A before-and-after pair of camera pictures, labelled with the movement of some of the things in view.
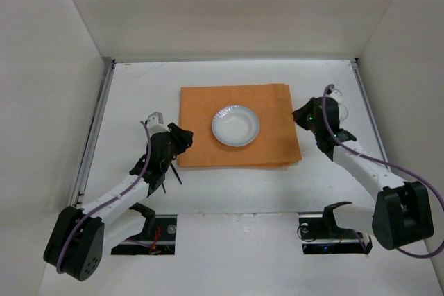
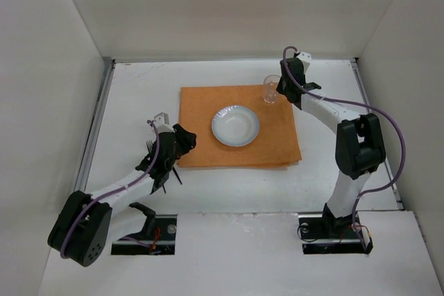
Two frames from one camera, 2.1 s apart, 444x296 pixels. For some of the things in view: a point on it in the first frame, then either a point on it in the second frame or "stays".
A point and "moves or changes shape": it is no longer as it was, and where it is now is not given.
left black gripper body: x=161 y=170 stays
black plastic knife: x=175 y=172 stays
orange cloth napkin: x=238 y=125 stays
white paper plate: x=235 y=125 stays
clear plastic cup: x=343 y=114 moves or changes shape
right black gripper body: x=303 y=118 → x=286 y=89
